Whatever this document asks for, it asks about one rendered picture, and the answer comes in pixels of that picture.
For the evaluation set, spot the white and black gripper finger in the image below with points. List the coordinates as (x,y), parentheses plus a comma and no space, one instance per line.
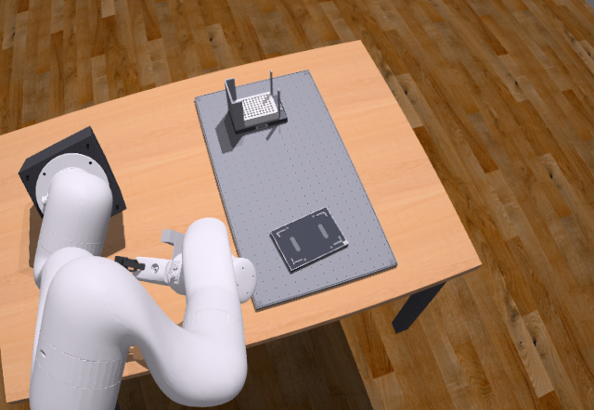
(125,262)

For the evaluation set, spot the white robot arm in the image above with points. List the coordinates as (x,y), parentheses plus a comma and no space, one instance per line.
(94,309)

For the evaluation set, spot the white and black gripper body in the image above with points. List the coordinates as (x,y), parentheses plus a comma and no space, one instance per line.
(156,271)

